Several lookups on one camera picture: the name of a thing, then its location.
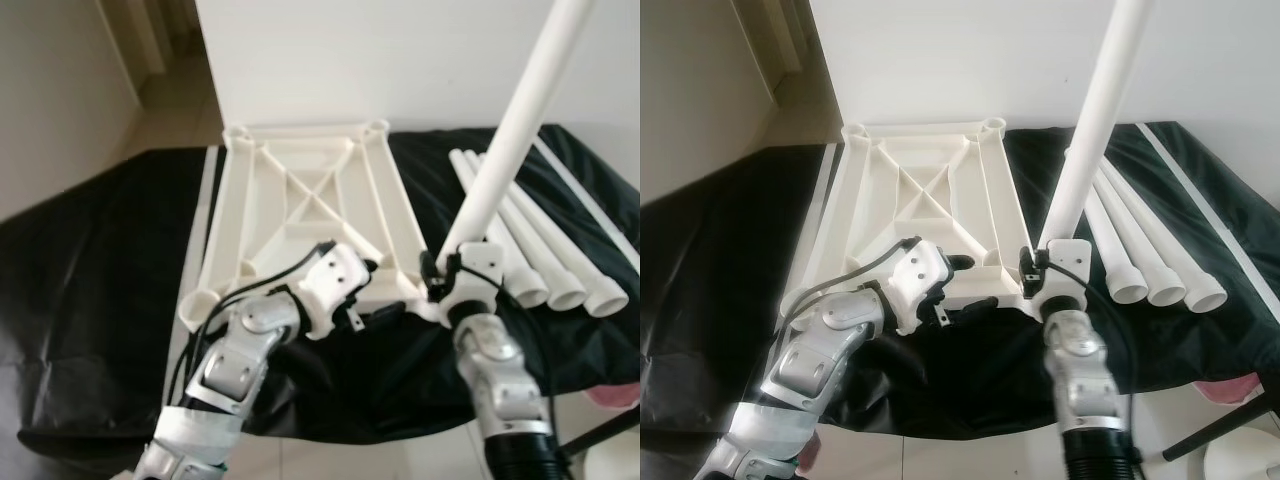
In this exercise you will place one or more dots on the white plastic table top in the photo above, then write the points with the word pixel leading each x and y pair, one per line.
pixel 290 230
pixel 910 225

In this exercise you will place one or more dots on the white plastic table leg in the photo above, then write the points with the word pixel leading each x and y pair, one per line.
pixel 1185 265
pixel 1152 265
pixel 521 275
pixel 582 270
pixel 552 270
pixel 516 130
pixel 1121 265
pixel 1094 120

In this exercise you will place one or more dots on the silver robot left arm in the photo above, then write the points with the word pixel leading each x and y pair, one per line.
pixel 810 365
pixel 235 365

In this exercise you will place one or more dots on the pink fabric item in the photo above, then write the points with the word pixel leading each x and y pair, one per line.
pixel 1245 390
pixel 615 395

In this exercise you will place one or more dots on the black metal stand leg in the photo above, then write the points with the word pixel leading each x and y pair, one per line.
pixel 600 432
pixel 1220 432

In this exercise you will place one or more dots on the black cloth table cover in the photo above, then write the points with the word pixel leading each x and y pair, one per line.
pixel 720 250
pixel 100 280

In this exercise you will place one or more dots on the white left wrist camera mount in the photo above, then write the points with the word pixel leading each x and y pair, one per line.
pixel 915 275
pixel 330 280

